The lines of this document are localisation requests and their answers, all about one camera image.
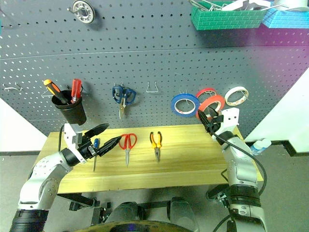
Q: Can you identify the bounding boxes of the red handled scissors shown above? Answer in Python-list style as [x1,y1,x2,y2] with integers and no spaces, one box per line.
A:
[118,132,138,168]

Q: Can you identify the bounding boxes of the silver ball bearing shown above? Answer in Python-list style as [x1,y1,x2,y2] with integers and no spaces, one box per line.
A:
[67,0,97,24]

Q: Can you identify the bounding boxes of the orange yellow handled pliers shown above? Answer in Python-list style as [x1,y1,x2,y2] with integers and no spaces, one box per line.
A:
[149,131,163,163]

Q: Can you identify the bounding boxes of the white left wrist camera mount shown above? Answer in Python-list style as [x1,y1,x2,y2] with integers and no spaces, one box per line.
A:
[63,123,87,163]

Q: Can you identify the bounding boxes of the blue handled scissors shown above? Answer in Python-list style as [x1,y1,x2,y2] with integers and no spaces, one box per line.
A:
[112,84,137,120]

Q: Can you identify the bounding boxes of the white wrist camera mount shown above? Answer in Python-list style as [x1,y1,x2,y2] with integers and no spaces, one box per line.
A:
[63,123,87,163]
[220,108,240,136]

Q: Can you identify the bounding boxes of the silver wire pliers hook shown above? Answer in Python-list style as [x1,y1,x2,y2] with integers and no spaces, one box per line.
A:
[145,81,160,93]

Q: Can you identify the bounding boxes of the silver metal wires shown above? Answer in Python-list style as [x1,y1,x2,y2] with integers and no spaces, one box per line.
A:
[187,0,222,12]

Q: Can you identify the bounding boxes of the dark grey perforated pegboard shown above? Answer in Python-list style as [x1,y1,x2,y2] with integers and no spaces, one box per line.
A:
[0,0,309,139]

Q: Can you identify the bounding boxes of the white tape roll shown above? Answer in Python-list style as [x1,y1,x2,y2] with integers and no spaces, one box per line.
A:
[224,86,249,107]

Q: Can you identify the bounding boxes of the black metal table frame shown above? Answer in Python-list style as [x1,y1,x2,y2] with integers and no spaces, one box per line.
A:
[57,192,174,228]

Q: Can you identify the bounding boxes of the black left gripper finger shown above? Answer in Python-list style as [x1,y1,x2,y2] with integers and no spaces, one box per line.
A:
[84,123,110,142]
[97,135,122,157]

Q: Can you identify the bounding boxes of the blue brick pattern bin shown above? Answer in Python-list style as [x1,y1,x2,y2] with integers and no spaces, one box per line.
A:
[261,8,309,29]

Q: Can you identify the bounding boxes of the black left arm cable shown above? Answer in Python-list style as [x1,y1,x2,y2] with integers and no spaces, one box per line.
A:
[58,124,67,153]

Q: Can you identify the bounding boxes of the red handled screwdriver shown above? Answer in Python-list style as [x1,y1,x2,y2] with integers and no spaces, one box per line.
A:
[70,78,83,103]

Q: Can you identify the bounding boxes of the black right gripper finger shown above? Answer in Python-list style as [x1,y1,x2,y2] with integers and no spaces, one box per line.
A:
[208,107,222,119]
[197,109,213,134]

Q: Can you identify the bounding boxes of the dark round disc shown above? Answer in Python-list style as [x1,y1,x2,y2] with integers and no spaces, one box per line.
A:
[79,218,185,232]

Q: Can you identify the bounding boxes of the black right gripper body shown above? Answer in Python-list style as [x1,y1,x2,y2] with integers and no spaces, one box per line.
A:
[209,115,224,133]

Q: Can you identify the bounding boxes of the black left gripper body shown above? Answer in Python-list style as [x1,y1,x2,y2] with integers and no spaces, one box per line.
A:
[78,139,99,159]

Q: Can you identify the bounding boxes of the green brick pattern bin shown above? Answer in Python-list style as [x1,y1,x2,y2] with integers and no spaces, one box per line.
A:
[190,4,268,31]

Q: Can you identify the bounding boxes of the white bottle with blue label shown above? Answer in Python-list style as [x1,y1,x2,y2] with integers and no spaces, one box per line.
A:
[249,138,272,156]

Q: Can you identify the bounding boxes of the black plastic cup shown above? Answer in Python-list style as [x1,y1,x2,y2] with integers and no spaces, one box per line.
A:
[51,89,87,126]

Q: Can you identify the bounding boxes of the red tape roll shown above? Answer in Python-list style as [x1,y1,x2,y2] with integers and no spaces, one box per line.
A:
[196,94,225,120]
[195,87,217,100]

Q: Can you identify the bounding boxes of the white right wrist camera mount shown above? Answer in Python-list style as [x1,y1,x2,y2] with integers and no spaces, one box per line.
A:
[220,108,240,136]

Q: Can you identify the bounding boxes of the blue handled screwdriver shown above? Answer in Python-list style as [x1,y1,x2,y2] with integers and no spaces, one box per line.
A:
[92,138,101,173]

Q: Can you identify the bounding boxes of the orange black handled screwdriver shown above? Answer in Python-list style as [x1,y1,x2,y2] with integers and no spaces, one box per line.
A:
[42,79,71,105]

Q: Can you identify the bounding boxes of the grey rounded shape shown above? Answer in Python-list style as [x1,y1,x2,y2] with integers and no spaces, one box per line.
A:
[167,196,200,232]
[106,202,146,225]

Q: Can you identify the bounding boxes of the blue tape roll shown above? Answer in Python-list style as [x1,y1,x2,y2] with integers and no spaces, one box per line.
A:
[170,93,201,118]

